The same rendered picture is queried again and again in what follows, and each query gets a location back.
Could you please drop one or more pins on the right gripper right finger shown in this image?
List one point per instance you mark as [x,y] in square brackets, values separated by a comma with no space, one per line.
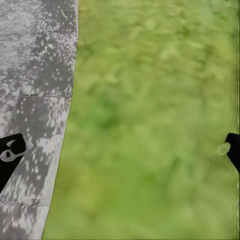
[231,147]

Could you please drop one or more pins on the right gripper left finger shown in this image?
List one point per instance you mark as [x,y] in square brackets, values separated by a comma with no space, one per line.
[12,149]

